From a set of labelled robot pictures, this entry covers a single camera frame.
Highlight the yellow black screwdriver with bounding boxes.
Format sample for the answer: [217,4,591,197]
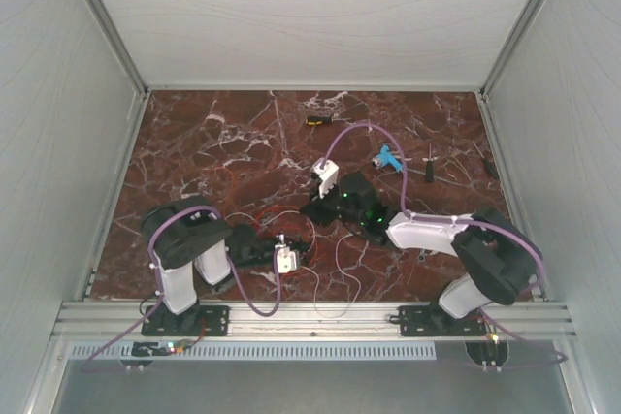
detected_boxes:
[305,115,349,126]

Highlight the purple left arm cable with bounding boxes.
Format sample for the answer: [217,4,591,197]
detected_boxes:
[80,207,283,372]

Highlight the aluminium front rail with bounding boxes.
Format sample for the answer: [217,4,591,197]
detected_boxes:
[51,301,577,341]

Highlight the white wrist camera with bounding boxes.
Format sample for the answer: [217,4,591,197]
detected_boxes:
[275,235,302,274]
[311,158,339,199]

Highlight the white wire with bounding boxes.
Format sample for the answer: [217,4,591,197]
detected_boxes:
[227,209,363,321]

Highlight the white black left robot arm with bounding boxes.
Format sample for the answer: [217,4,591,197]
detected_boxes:
[141,195,312,334]

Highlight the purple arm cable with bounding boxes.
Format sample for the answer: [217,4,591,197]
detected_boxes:
[80,207,283,372]
[322,123,569,372]

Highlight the grey slotted cable duct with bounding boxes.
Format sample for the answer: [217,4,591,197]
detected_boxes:
[96,340,437,362]

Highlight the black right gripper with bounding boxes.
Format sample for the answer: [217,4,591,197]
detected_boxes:
[300,177,365,228]

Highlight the black precision screwdriver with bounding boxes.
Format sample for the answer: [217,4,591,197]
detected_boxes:
[474,143,500,180]

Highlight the red wire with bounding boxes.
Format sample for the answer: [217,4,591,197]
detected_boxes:
[251,207,316,260]

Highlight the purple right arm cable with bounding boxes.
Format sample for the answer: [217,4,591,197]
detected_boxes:
[322,123,569,372]

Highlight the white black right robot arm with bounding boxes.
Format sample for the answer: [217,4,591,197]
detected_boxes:
[301,168,543,334]

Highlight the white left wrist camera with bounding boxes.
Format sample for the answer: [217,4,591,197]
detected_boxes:
[275,235,302,274]

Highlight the silver combination wrench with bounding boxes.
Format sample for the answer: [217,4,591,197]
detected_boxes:
[418,249,428,262]

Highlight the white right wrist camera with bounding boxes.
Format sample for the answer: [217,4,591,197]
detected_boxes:
[311,158,339,199]

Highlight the blue plastic tool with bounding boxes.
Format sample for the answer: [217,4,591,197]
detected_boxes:
[372,144,403,173]

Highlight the black handled small screwdriver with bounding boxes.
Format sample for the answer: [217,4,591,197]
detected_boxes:
[424,144,436,183]

